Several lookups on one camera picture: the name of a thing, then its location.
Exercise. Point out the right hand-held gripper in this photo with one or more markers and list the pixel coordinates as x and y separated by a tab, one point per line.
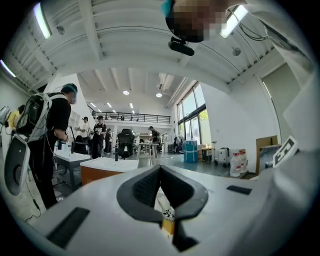
292	190

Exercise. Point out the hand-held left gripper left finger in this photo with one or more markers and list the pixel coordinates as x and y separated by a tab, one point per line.
140	195

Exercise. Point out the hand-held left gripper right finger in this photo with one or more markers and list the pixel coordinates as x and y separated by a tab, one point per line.
187	197

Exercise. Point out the black white patterned clothes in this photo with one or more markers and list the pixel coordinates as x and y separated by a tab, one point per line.
168	213

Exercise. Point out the orange cushion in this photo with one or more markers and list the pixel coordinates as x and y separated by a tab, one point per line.
168	226

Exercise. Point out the plastic wrapped picture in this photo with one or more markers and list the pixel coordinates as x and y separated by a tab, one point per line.
268	157

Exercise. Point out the wooden sink cabinet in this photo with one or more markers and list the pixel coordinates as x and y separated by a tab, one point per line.
107	167

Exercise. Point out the wooden step platform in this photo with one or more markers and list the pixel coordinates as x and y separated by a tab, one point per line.
248	176

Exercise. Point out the blue wrapped package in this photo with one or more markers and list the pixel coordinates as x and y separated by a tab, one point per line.
190	151

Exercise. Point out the black yellow box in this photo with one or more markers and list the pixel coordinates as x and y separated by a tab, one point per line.
206	154

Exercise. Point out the black faucet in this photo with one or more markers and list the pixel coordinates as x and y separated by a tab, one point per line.
116	153

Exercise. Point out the white table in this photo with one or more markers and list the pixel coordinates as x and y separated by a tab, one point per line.
147	147

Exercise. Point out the folding scooter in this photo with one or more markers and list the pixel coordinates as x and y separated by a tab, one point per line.
215	152

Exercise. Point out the black office chair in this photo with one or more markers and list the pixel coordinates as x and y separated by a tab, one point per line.
125	143

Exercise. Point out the silver hard suitcase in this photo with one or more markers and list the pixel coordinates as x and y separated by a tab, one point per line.
224	157

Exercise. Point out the clear water bottle red label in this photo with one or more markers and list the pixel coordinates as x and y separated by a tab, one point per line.
243	162
235	166

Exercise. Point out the cardboard box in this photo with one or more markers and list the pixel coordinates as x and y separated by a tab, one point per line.
265	141

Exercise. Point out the black balcony railing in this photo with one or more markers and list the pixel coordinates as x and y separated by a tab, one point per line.
135	117

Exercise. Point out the tall glass window front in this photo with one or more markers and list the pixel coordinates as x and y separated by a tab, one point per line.
192	117

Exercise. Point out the grey roller blind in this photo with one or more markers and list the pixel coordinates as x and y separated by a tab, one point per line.
281	100

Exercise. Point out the white shelf unit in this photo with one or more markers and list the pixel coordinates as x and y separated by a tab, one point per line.
75	120

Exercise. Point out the round ceiling downlight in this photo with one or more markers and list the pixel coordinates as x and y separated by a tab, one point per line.
159	95
126	92

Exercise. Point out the ceiling air conditioner unit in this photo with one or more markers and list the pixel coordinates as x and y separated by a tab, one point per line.
165	82

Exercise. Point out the round ceiling smoke detector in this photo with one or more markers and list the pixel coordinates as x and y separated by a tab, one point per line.
60	30
236	51

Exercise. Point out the long ceiling light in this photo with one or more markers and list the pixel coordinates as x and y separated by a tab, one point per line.
7	68
233	21
43	21

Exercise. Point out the person's face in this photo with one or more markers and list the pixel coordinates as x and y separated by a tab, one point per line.
197	17

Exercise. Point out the black head camera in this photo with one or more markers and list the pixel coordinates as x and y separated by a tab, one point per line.
181	47

